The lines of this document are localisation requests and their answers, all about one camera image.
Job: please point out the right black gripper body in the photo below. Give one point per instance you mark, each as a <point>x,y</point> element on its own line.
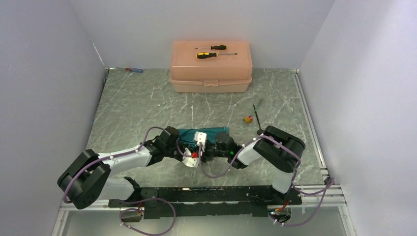
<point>212,150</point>

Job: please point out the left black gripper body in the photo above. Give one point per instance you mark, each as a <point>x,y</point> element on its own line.
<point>173,151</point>

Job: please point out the teal cloth napkin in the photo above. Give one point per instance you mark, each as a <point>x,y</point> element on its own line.
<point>187,135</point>

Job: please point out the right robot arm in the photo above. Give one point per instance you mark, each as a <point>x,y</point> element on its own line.
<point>276,146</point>

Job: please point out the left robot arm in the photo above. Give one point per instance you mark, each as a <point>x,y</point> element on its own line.
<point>88,178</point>

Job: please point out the black spoon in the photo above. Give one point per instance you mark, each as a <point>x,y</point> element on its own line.
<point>260,130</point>

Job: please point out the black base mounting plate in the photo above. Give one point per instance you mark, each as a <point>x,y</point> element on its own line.
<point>255,200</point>

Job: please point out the red-blue screwdriver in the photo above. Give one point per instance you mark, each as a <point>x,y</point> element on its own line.
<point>135,70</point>

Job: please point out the pink plastic toolbox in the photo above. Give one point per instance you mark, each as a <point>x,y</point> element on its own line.
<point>223,74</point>

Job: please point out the large yellow-black screwdriver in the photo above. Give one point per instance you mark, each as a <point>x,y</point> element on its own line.
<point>207,55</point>

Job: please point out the small yellow-black screwdriver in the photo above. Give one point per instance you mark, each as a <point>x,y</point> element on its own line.
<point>216,47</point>

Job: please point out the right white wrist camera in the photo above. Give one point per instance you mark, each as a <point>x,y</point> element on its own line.
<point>200,139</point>

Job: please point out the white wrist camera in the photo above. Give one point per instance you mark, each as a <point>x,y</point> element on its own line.
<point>200,139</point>
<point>190,159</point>

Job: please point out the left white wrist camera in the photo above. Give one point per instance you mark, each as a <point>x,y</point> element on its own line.
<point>190,159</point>

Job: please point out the aluminium frame rail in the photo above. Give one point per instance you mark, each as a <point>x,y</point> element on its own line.
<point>320,214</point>

